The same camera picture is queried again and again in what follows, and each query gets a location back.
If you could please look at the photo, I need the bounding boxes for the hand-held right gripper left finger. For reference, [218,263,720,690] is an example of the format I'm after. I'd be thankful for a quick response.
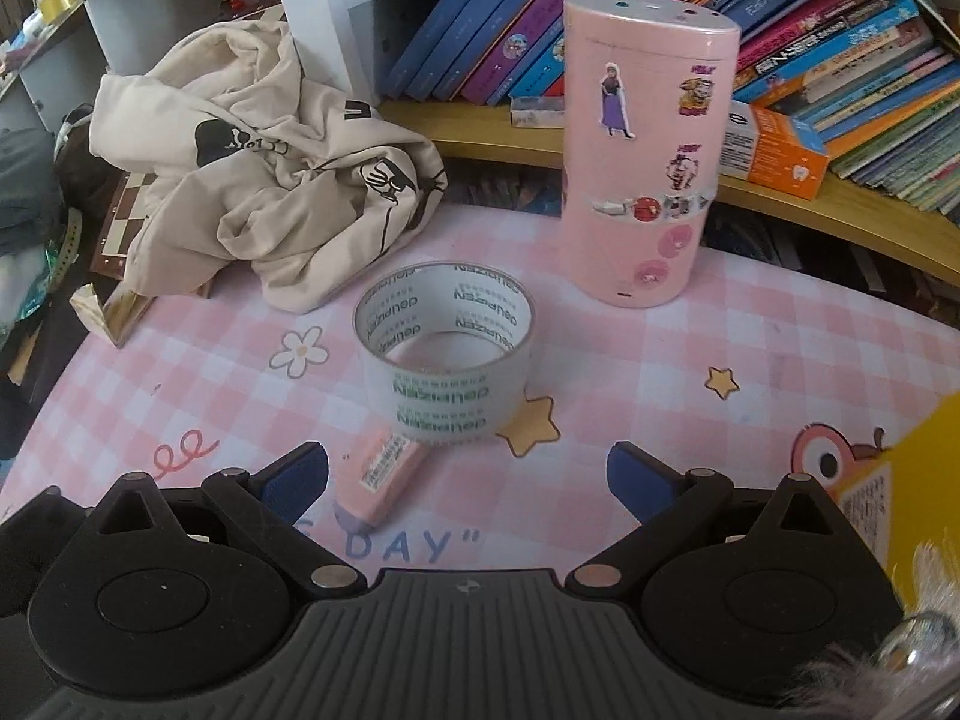
[75,441,368,601]

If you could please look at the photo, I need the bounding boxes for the pink checked desktop mat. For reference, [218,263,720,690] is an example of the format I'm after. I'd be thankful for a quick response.
[0,199,960,593]

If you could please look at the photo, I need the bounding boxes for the dark brown bag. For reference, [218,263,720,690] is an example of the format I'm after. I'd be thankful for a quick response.
[56,109,121,211]

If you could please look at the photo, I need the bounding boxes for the grey folded clothes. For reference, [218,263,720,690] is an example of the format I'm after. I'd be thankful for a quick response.
[0,127,76,256]

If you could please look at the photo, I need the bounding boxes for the yellow cardboard box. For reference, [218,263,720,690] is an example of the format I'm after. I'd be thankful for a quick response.
[832,390,960,608]

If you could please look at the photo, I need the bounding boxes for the white wooden bookshelf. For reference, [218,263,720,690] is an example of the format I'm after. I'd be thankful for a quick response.
[262,0,960,290]

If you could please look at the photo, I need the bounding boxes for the clear tape roll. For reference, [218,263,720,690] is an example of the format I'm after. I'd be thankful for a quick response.
[354,261,535,451]

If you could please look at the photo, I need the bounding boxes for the beige crumpled cloth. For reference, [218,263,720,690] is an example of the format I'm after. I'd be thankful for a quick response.
[90,19,449,314]

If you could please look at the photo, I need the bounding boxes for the wooden chessboard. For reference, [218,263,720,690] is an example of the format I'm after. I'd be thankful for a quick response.
[90,165,218,301]

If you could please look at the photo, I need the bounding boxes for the grey fur pompom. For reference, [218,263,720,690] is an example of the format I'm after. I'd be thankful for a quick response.
[780,540,960,720]

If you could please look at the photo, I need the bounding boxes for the pink cylinder container with stickers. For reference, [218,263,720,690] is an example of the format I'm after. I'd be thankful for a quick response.
[562,0,743,308]

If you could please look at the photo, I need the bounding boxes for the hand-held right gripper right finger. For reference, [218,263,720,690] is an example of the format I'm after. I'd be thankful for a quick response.
[566,441,875,601]

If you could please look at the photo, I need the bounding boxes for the orange white carton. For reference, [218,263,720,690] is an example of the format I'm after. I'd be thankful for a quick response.
[720,101,832,201]

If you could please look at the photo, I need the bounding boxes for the pink eraser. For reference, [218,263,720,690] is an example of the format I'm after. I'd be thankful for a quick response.
[335,427,432,526]

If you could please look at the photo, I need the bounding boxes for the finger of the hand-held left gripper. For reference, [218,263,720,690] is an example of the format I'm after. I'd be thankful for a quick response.
[0,487,95,620]

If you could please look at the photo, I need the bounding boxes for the small white flat box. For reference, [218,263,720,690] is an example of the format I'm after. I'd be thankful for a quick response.
[510,94,567,128]

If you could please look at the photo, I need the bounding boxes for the iridescent plastic wrap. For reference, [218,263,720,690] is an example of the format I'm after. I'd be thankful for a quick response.
[0,240,76,335]

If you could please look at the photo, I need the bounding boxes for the white side shelf with trinkets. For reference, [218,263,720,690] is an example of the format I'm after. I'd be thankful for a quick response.
[0,0,286,91]

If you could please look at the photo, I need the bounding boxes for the row of colourful books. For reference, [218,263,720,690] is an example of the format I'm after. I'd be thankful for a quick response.
[379,0,960,222]

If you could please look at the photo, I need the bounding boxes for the cream paper box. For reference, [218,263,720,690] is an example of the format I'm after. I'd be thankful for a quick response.
[70,283,156,350]

